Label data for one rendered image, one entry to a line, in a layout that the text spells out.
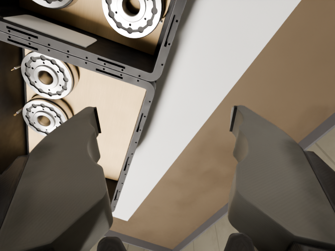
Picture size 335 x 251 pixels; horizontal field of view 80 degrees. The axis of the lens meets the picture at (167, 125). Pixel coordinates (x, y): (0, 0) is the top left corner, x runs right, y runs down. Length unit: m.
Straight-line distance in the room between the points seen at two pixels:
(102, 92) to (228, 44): 0.34
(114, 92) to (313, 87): 1.37
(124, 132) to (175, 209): 1.76
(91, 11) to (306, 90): 1.41
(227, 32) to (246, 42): 0.06
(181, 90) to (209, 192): 1.54
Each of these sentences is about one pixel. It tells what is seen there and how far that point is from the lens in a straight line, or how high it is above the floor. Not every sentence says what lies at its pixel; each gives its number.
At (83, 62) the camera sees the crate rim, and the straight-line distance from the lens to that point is 0.37.
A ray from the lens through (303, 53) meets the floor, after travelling 1.49.
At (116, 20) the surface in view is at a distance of 0.41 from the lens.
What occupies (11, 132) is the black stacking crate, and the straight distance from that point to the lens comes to 0.60.
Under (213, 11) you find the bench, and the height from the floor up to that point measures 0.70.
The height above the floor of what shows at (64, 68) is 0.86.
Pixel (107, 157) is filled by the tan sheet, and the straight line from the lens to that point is 0.60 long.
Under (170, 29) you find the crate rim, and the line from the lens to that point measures 0.34.
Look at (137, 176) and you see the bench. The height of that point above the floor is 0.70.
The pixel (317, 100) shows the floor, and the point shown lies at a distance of 1.69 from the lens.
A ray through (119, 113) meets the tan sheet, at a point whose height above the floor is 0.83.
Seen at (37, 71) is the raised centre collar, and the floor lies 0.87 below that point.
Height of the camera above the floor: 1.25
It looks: 57 degrees down
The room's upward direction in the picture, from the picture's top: 176 degrees counter-clockwise
